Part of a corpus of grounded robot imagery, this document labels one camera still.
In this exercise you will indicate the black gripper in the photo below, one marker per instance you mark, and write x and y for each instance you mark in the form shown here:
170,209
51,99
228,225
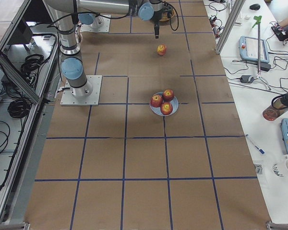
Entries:
156,25

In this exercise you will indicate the red yellow apple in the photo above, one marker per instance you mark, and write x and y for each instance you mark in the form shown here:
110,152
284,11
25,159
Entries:
161,49

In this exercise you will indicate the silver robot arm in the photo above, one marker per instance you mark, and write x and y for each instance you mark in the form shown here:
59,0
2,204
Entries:
66,14
90,10

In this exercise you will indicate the woven wicker basket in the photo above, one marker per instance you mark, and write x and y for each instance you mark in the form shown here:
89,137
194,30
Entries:
167,14

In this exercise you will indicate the red apple on plate back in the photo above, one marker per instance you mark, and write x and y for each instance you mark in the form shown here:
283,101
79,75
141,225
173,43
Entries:
168,95

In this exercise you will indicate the red apple on plate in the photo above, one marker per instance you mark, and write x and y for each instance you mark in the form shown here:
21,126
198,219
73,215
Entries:
156,101
168,95
166,108

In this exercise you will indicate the red apple on plate left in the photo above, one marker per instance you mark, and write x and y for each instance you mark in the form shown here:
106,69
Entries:
156,101

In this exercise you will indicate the red apple on plate front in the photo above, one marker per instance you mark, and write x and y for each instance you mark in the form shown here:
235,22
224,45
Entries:
166,108

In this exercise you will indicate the light blue plate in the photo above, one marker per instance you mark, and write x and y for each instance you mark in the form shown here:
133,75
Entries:
174,103

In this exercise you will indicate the blue teach pendant far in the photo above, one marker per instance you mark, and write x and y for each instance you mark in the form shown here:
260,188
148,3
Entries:
248,48

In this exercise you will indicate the black computer mouse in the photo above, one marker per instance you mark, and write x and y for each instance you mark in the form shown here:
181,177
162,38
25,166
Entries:
255,7

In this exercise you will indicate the black power adapter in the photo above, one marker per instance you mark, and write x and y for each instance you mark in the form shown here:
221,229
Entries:
247,79

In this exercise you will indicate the green tipped tripod stick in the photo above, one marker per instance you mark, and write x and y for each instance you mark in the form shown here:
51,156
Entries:
258,75

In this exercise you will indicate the brown water bottle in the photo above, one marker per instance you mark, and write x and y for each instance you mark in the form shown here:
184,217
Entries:
279,105

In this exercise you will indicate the blue white pen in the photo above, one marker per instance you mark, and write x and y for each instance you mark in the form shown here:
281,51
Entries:
254,144

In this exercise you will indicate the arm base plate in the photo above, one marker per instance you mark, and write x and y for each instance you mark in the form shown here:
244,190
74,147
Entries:
95,24
89,94

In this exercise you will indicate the aluminium frame post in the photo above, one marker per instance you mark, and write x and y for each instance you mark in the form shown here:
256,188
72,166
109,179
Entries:
235,10

